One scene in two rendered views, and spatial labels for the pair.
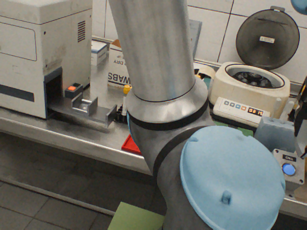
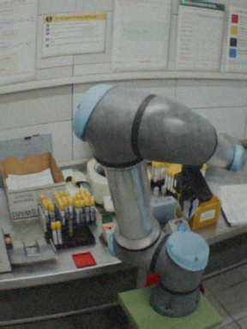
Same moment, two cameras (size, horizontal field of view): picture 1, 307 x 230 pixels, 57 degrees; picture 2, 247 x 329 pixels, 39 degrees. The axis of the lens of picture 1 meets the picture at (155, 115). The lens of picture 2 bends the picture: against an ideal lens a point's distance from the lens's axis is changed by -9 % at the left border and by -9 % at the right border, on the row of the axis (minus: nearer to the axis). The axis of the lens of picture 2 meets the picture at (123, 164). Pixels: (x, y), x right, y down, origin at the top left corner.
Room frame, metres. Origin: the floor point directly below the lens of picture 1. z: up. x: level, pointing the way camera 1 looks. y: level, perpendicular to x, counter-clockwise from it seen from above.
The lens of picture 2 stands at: (-0.26, 0.44, 1.70)
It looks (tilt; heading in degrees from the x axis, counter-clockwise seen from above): 26 degrees down; 327
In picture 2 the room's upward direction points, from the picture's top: 2 degrees clockwise
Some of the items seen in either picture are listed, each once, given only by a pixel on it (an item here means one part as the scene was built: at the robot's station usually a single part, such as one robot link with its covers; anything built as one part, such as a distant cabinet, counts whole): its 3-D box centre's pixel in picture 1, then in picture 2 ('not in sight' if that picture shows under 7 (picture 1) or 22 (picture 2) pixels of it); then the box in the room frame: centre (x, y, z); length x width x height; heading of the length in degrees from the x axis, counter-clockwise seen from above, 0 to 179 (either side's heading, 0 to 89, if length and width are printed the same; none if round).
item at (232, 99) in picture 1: (248, 92); (118, 182); (0.91, -0.30, 0.94); 0.30 x 0.24 x 0.12; 161
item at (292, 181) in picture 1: (282, 165); (175, 227); (0.55, -0.32, 0.92); 0.13 x 0.07 x 0.08; 170
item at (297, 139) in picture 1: (300, 132); (182, 206); (0.51, -0.30, 1.04); 0.06 x 0.03 x 0.09; 170
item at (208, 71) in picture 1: (198, 80); (75, 187); (0.98, -0.13, 0.92); 0.24 x 0.12 x 0.10; 170
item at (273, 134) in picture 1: (275, 139); (160, 212); (0.65, -0.33, 0.92); 0.10 x 0.07 x 0.10; 83
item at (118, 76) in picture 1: (152, 60); (31, 185); (1.03, 0.05, 0.95); 0.29 x 0.25 x 0.15; 170
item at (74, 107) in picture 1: (76, 105); (26, 251); (0.66, 0.21, 0.92); 0.21 x 0.07 x 0.05; 80
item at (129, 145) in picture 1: (138, 143); (83, 260); (0.59, 0.03, 0.88); 0.07 x 0.07 x 0.01; 80
